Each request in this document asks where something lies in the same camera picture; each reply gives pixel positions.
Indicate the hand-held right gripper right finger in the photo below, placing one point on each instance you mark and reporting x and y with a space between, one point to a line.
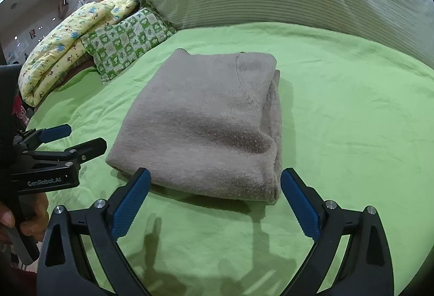
301 204

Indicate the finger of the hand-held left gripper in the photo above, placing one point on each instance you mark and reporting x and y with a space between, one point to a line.
91 147
56 131

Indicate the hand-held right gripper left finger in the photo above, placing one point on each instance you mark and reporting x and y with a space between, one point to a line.
132 204

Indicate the beige knit sweater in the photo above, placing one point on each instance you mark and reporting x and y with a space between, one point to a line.
203 119

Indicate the person's left hand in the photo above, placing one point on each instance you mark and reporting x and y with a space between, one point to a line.
39 221

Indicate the red toy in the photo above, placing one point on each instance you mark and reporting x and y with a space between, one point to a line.
22 111

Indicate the yellow printed quilt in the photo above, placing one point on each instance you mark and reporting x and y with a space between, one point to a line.
61 45

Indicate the green bed sheet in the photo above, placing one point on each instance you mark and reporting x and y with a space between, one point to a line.
339 113

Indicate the green checkered pillow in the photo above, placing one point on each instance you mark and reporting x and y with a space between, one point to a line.
129 38

